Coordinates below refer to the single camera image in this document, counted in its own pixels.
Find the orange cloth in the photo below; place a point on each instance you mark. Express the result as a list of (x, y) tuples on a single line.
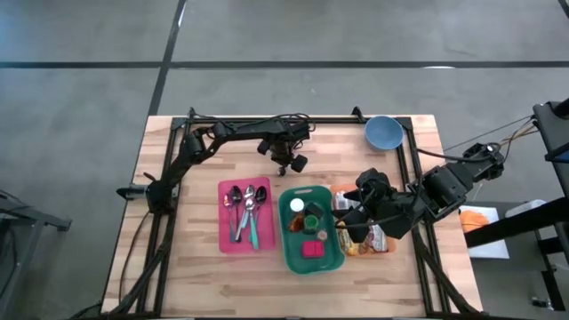
[(473, 221)]

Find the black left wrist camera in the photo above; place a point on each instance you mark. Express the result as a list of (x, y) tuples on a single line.
[(299, 163)]

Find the small round clear cup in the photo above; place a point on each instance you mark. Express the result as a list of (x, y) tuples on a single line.
[(322, 235)]

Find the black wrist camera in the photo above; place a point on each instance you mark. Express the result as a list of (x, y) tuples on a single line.
[(299, 163), (371, 180)]

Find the white plastic tub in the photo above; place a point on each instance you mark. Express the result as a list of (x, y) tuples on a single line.
[(524, 208)]

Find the black metal stand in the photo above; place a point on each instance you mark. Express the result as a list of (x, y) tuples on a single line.
[(511, 224)]

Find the red ramen noodle pack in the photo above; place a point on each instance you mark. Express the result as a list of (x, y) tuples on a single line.
[(378, 242)]

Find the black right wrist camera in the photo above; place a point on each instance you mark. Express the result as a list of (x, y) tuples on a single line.
[(371, 180)]

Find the grey metal stand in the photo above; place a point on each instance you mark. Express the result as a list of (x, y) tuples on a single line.
[(35, 215)]

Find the orange translucent plastic bin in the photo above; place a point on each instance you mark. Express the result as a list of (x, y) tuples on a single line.
[(391, 246)]

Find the yellow ramen noodle pack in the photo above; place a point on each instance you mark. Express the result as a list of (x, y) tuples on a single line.
[(347, 245)]

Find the black aluminium table frame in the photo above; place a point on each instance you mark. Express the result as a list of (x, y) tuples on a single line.
[(338, 120)]

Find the blue bowl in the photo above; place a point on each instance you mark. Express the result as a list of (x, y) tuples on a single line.
[(383, 132)]

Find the black desk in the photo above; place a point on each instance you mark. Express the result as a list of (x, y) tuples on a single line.
[(555, 129)]

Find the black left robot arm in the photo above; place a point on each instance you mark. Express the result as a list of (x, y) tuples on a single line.
[(186, 155)]

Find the brown snack packet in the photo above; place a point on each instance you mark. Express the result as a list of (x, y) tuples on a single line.
[(296, 223)]

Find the white paper sheet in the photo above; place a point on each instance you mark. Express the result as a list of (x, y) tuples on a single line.
[(493, 244)]

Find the pink translucent plastic bin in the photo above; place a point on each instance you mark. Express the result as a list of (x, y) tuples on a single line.
[(269, 235)]

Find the white-lidded spice jar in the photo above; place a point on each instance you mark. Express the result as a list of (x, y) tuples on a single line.
[(297, 205)]

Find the red spice box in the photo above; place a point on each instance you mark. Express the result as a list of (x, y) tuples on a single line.
[(312, 250)]

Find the black table clamp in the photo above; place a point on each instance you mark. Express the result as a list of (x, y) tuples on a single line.
[(191, 113), (357, 112)]

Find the silver metal spoon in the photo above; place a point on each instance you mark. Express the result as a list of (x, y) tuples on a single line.
[(227, 202), (249, 191)]

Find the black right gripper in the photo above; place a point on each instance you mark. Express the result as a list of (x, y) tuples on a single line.
[(382, 206)]

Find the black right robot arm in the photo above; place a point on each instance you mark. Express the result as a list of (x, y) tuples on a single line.
[(444, 191)]

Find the teal plastic bin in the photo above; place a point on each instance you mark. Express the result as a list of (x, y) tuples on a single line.
[(293, 258)]

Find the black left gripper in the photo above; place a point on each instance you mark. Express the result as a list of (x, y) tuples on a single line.
[(282, 149)]

